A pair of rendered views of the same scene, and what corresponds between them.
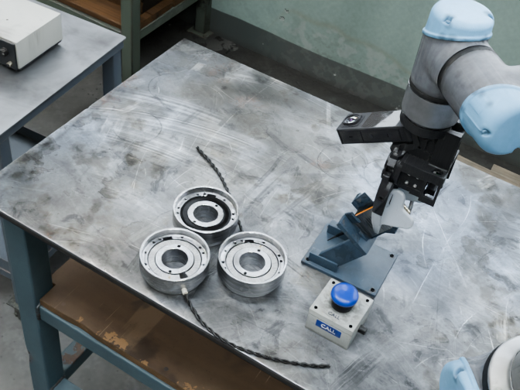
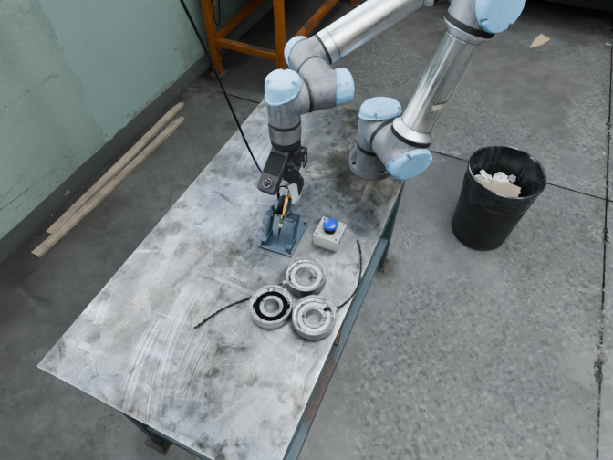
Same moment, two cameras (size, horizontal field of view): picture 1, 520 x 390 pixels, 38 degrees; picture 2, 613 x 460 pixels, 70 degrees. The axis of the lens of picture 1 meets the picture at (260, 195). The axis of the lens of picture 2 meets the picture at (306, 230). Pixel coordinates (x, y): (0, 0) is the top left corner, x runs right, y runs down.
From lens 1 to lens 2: 97 cm
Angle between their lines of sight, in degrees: 57
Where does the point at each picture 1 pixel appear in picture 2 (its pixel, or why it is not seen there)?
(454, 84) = (324, 98)
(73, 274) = not seen: hidden behind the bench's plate
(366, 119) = (270, 174)
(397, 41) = not seen: outside the picture
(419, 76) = (293, 120)
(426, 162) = (296, 152)
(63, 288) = not seen: hidden behind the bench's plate
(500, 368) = (416, 136)
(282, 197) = (238, 271)
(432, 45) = (294, 101)
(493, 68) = (322, 77)
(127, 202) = (258, 363)
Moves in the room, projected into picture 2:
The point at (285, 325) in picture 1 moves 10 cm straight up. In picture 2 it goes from (337, 261) to (339, 239)
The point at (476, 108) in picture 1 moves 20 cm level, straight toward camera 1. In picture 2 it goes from (344, 90) to (439, 107)
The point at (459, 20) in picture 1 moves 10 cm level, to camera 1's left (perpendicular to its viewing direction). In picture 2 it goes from (296, 79) to (296, 109)
